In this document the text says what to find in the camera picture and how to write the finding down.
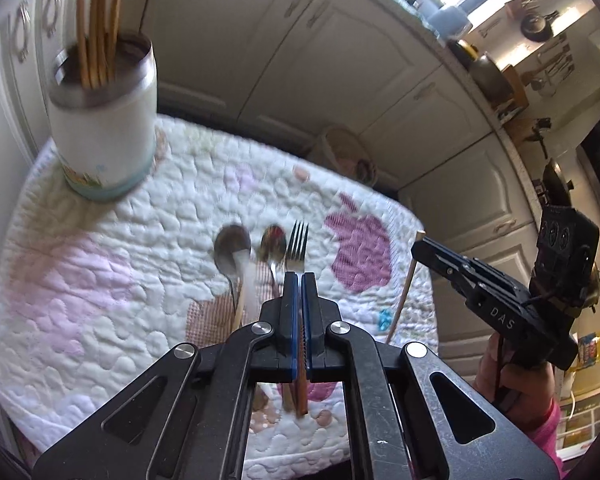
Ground large metal spoon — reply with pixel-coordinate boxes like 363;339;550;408
213;224;253;291

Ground pale floor basket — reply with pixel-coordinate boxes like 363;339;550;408
310;127;381;188

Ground dark pot with yellow rim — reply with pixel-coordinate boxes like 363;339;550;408
447;37;481;63

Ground metal fork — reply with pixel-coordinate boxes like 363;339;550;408
282;220;311;281

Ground hanging kitchen utensils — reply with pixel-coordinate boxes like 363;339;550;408
522;35;576;98

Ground light blue kettle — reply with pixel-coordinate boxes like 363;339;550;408
427;2;473;41

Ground person's right hand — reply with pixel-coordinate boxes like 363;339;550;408
472;334;557;426

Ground patchwork quilt with apple print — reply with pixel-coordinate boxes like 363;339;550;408
0;112;438;480

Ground wooden cutting board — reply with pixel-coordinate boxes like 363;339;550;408
500;65;531;116

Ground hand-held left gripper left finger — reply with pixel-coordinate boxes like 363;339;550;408
32;271;301;480

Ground patterned-end wooden chopstick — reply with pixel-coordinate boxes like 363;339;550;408
386;230;427;345

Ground light wooden chopstick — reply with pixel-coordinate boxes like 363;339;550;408
232;280;246;333
107;0;129;81
89;0;106;88

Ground white steel-rimmed jar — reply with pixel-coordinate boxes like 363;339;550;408
47;32;158;203

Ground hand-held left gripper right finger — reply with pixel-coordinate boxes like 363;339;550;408
301;272;563;480

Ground small metal spoon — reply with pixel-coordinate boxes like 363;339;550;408
257;224;288;286

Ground hanging black frying pan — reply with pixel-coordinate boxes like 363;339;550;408
520;10;561;43

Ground person's right forearm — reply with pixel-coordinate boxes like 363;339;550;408
522;400;563;480

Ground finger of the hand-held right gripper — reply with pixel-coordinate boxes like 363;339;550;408
420;237;506;291
411;244;481;311

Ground white kitchen cabinets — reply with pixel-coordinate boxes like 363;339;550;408
0;0;546;356

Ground yellow cooking oil bottle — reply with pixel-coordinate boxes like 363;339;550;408
567;330;600;373

